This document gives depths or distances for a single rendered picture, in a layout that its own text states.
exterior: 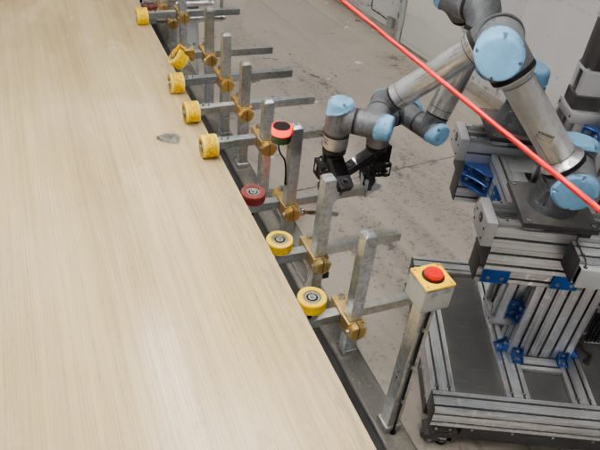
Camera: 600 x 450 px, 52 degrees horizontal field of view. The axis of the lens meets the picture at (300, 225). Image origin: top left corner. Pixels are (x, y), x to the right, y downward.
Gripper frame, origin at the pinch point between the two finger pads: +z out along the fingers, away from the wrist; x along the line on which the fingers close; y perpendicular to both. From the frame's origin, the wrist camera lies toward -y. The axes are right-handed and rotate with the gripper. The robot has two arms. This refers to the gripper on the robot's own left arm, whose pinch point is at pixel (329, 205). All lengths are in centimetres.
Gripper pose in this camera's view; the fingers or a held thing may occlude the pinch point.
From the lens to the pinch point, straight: 192.5
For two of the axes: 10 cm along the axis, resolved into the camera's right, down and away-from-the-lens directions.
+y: -3.7, -6.0, 7.1
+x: -9.3, 1.6, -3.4
